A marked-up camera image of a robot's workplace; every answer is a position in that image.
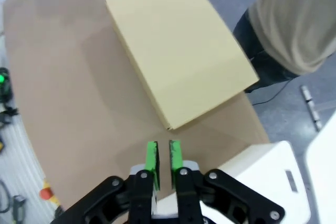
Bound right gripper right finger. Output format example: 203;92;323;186
169;140;286;224

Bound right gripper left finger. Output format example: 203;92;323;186
51;141;160;224

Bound cardboard shoe box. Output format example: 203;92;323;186
104;0;260;132

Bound white foam box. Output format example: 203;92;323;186
153;140;312;224

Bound red emergency stop button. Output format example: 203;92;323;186
39;187;55;201

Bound white table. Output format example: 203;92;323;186
304;112;336;224

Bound black device with green light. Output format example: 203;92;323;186
0;66;14;103

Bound person in beige sweater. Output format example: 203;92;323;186
232;0;336;93

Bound black floor cable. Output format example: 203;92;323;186
244;78;293;105

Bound aluminium rail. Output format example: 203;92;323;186
300;84;323;132

